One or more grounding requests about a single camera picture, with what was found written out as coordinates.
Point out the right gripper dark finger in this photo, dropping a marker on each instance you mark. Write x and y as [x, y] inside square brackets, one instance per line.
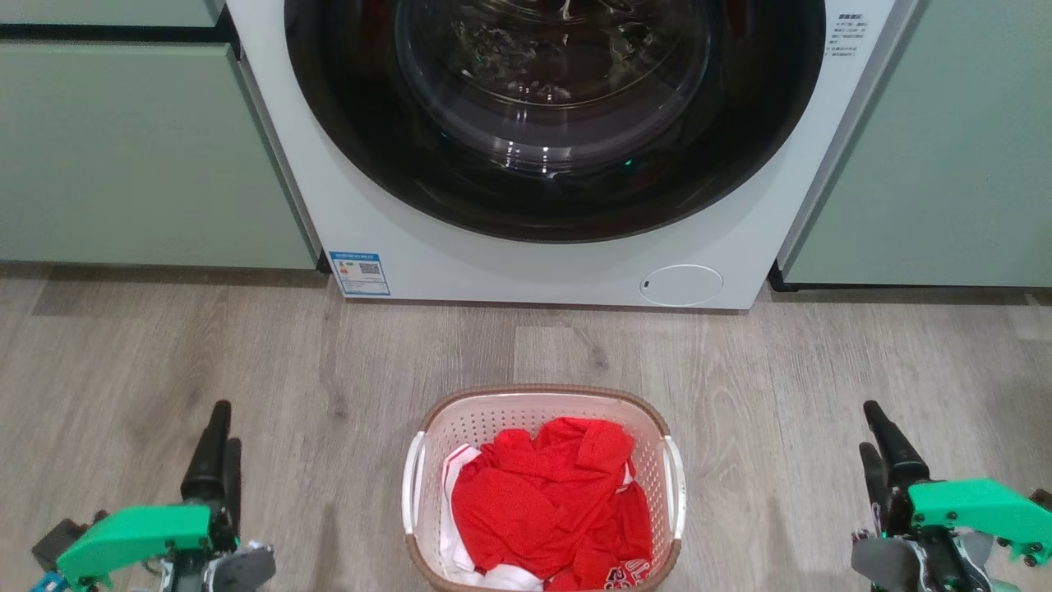
[897, 452]
[876, 481]

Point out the pale green cabinet side panel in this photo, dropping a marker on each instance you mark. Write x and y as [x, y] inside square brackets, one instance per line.
[945, 148]

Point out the right gripper green grey body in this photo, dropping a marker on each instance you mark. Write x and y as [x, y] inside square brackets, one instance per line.
[978, 510]

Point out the round black glass washer door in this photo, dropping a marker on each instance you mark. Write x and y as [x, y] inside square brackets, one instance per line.
[370, 123]

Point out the white garment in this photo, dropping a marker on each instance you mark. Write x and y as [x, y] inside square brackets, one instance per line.
[450, 526]

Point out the blue energy label sticker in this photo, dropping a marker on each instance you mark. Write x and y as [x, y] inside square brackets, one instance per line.
[359, 274]

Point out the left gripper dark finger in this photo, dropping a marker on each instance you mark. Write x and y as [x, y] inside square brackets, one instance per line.
[209, 464]
[233, 485]

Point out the pale green cabinet drawer front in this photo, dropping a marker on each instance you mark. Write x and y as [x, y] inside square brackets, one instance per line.
[99, 10]

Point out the pale green cabinet door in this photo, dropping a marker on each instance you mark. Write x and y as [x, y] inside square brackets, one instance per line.
[140, 156]

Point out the white front-load washing machine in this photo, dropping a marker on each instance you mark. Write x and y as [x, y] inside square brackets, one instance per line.
[460, 259]

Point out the left gripper green grey body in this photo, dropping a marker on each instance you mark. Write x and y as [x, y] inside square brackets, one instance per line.
[136, 533]

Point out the round white filter cover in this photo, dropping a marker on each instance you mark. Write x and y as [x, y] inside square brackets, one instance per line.
[681, 285]

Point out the red garment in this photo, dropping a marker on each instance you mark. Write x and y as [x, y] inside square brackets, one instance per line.
[534, 510]

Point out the white plastic laundry basket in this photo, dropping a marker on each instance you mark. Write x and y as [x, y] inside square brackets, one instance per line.
[485, 415]

